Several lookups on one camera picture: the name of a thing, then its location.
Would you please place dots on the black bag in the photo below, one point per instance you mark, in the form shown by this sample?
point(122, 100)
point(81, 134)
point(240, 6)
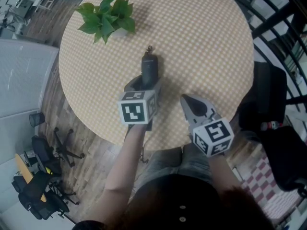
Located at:
point(285, 157)

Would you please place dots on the person's grey jeans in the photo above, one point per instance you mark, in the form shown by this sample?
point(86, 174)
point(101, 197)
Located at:
point(168, 162)

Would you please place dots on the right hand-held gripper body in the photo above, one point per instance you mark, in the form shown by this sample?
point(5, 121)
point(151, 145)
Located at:
point(213, 138)

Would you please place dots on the potted green plant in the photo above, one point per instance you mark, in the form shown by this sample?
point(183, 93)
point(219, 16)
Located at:
point(108, 18)

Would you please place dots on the clear plastic bottle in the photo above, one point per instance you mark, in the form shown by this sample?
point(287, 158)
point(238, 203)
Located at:
point(272, 125)

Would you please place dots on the white stool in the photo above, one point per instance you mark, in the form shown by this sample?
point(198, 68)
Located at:
point(45, 0)

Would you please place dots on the orange wooden table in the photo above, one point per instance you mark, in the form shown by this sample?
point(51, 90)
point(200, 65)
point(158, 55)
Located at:
point(24, 169)

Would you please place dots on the black office chair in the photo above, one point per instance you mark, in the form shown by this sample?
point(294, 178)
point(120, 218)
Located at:
point(43, 152)
point(263, 92)
point(36, 195)

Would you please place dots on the cream checked round tablecloth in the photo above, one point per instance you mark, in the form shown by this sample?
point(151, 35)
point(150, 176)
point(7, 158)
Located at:
point(199, 47)

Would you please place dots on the curved black railing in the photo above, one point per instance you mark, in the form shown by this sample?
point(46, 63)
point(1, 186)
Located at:
point(275, 20)

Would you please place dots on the dark grey pouch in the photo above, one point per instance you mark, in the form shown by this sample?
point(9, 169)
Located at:
point(149, 68)

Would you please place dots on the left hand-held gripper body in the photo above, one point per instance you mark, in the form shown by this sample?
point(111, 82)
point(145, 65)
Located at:
point(133, 111)

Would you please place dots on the person's right forearm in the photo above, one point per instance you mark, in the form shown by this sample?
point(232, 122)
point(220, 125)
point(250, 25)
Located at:
point(223, 174)

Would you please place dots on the person's black top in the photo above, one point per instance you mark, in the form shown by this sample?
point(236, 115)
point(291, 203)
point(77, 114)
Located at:
point(172, 193)

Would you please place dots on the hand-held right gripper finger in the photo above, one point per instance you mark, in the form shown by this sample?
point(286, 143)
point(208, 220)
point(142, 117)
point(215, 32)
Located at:
point(187, 110)
point(208, 106)

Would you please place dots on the black mesh wastebasket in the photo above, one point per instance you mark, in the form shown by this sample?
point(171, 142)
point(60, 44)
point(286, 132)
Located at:
point(37, 119)

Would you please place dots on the person's left forearm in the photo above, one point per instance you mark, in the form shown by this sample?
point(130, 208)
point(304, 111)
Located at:
point(124, 166)

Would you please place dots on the pink checked tablecloth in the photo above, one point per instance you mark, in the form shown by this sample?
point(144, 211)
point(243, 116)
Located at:
point(261, 186)

